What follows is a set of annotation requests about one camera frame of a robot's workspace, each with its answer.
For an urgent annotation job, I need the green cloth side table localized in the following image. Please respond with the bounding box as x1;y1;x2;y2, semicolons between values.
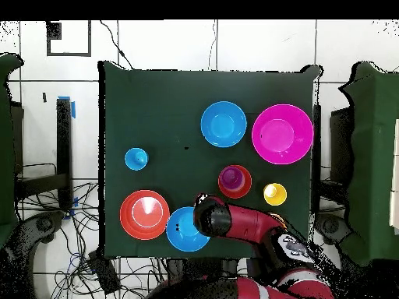
338;61;399;266
0;52;25;247

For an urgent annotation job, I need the tangle of black cables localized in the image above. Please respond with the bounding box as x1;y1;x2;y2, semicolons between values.
15;163;169;299

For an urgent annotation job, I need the black metal post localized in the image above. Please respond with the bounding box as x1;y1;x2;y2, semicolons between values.
13;97;73;213
312;104;323;214

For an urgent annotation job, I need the small orange-red plastic bowl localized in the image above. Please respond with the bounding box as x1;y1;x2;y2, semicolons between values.
217;164;252;199

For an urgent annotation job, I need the black power adapter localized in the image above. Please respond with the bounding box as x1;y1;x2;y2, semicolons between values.
87;250;122;295

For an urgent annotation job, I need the black floor cable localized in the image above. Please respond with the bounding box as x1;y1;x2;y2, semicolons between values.
100;20;134;70

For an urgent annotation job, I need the yellow plastic cup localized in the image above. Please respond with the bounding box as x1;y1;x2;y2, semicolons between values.
263;182;288;206

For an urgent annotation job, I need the dark green tablecloth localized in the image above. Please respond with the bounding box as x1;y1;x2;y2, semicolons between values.
97;60;323;261

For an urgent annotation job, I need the blue plastic cup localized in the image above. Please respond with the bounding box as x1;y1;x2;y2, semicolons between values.
124;146;150;171

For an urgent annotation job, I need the black square floor frame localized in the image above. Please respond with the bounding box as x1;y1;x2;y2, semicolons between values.
46;20;92;57

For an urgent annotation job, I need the purple plastic cup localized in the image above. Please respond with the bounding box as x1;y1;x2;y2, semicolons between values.
220;165;245;190

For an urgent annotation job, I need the large pink plastic bowl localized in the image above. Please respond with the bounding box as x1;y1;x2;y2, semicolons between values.
251;104;315;165

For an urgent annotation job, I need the blue plastic bowl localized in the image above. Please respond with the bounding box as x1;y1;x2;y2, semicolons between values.
165;206;211;252
199;100;248;148

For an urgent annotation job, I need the large orange-red plastic bowl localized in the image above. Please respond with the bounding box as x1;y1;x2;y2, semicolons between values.
119;189;171;241

